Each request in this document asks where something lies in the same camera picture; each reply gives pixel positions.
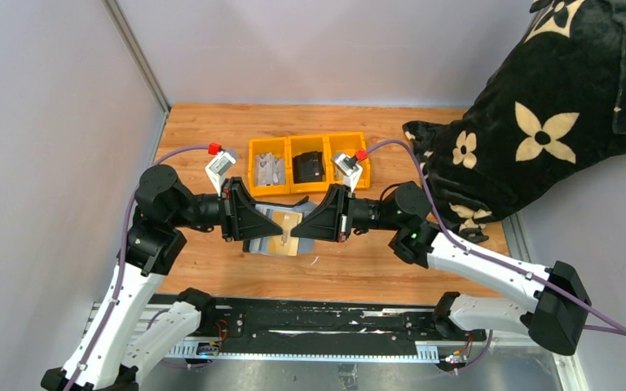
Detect black leather card holder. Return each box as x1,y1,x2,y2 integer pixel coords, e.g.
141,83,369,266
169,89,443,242
241,195,319,255

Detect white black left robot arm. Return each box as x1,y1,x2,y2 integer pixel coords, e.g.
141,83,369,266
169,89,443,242
41,165,283,390

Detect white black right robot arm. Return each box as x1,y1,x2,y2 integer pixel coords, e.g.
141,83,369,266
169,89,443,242
290,182,591,356

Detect silver cards in bin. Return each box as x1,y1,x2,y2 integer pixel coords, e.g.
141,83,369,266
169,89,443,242
255,152,286,187

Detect yellow bin with cards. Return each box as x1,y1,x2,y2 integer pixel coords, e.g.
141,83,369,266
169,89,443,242
248,137,290,197

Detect black card holders in bin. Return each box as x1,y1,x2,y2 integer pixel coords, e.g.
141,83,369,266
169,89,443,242
292,151,325,184

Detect yellow bin right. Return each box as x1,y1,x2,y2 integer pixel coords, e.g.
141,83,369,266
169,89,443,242
325,131,372,191

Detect yellow bin with holders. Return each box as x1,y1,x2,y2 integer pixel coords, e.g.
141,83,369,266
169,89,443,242
289,134,328,194

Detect black plush flower blanket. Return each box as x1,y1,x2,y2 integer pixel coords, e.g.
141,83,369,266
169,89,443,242
403,1,626,241

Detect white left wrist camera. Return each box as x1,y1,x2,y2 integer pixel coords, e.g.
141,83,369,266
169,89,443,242
205,148,239,196

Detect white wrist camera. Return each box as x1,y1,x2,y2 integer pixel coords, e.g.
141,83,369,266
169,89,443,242
332,149,368,193
205,148,239,196

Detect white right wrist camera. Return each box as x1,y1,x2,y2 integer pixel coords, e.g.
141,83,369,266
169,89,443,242
332,149,368,193

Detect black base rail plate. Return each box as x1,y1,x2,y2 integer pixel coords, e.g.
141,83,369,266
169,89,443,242
168,297,487,363

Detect aluminium corner frame post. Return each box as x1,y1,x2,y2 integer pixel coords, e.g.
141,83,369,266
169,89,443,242
101,0,171,117

